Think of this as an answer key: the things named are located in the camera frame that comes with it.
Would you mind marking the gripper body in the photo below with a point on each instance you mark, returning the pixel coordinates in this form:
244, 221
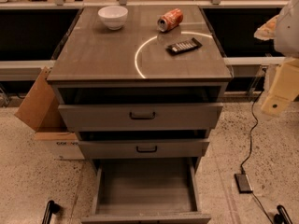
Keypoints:
288, 32

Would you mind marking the grey bottom drawer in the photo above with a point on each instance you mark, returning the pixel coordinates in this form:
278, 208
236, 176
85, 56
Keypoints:
146, 191

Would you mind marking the grey drawer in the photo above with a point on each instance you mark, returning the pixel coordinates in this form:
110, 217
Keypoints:
140, 117
143, 149
146, 191

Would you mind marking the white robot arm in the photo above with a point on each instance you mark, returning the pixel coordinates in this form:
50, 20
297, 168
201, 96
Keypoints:
284, 30

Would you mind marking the grey drawer cabinet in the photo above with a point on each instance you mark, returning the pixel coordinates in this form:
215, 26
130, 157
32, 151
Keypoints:
98, 66

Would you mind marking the grey top drawer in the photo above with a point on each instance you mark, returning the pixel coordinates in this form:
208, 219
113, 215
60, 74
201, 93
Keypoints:
140, 117

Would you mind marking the grey middle drawer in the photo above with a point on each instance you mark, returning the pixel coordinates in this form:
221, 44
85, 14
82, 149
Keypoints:
143, 149

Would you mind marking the black snack bar packet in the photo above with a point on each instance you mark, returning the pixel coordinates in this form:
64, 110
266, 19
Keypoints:
184, 46

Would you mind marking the black power adapter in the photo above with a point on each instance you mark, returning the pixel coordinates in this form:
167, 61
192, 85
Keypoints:
243, 184

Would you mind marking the orange soda can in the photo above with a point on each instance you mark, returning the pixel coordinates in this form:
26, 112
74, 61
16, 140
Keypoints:
170, 20

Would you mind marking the white ceramic bowl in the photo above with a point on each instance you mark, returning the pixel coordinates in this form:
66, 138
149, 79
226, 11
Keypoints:
113, 17

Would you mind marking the cardboard box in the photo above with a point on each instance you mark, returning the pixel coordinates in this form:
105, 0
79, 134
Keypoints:
39, 111

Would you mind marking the metal railing bracket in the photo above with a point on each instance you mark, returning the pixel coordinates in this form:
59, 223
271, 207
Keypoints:
255, 81

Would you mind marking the black right base handle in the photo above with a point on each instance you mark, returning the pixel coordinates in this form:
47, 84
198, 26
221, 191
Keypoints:
282, 216

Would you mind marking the black base handle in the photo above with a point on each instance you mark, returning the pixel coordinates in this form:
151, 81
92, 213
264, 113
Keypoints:
52, 208
282, 216

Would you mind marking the black left base handle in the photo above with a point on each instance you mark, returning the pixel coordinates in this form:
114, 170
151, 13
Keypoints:
52, 208

